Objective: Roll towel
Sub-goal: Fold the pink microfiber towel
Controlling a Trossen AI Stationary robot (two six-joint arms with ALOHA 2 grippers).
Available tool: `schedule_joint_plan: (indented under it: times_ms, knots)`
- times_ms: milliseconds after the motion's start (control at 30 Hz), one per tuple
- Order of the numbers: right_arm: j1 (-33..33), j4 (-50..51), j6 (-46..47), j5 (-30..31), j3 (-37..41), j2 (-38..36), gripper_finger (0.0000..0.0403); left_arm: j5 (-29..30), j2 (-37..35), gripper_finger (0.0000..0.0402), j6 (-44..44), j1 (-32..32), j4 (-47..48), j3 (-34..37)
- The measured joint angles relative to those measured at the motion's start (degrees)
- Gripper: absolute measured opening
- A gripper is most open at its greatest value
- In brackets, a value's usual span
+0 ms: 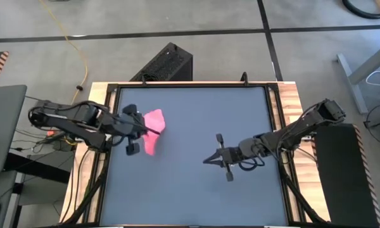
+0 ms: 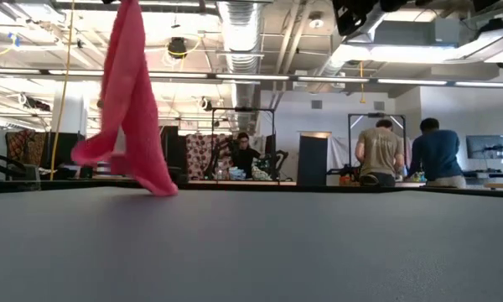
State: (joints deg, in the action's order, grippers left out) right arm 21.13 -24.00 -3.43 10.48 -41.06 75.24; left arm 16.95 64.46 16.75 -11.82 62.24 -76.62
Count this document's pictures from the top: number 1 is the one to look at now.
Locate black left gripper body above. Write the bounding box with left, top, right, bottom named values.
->
left=112, top=103, right=146, bottom=156

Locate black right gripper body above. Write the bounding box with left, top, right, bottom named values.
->
left=215, top=133, right=243, bottom=183

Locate pink towel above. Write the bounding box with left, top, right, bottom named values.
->
left=142, top=108, right=166, bottom=156

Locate grey-blue table mat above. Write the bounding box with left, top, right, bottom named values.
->
left=99, top=85, right=289, bottom=226

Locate black perforated computer tower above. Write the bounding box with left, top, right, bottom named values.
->
left=129, top=42, right=193, bottom=82

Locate black stand base bar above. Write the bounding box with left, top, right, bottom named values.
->
left=4, top=152, right=71, bottom=184

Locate black panel with striped edge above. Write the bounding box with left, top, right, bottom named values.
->
left=313, top=122, right=380, bottom=228

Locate grey laptop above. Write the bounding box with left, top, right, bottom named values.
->
left=0, top=84, right=28, bottom=175

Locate grey desk leg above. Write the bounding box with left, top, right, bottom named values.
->
left=336, top=39, right=380, bottom=115

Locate black metal table frame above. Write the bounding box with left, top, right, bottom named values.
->
left=61, top=72, right=329, bottom=228

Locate thin black floor cable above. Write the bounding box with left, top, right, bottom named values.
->
left=24, top=94, right=51, bottom=104

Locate yellow cable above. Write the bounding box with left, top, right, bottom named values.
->
left=39, top=0, right=89, bottom=105

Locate black floor cable with plug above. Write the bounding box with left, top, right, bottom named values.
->
left=363, top=103, right=380, bottom=149

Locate thick black hose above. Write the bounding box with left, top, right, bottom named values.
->
left=341, top=0, right=380, bottom=20

